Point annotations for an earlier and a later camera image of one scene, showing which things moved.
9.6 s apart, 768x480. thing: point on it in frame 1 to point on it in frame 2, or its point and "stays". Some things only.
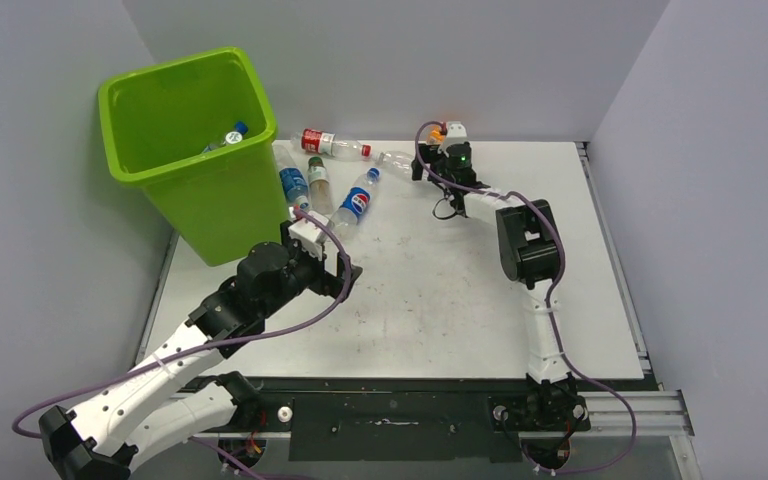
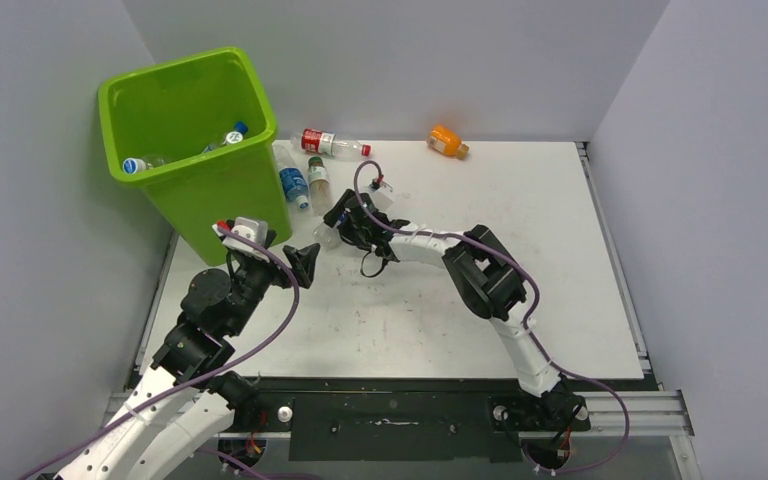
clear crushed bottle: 399,161 to 135,165
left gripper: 325,283 to 301,262
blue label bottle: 295,186 stays
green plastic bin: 197,131 stays
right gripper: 431,155 to 346,230
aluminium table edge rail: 661,412 stays
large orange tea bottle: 233,137 stays
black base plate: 416,419 stays
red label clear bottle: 319,142 stays
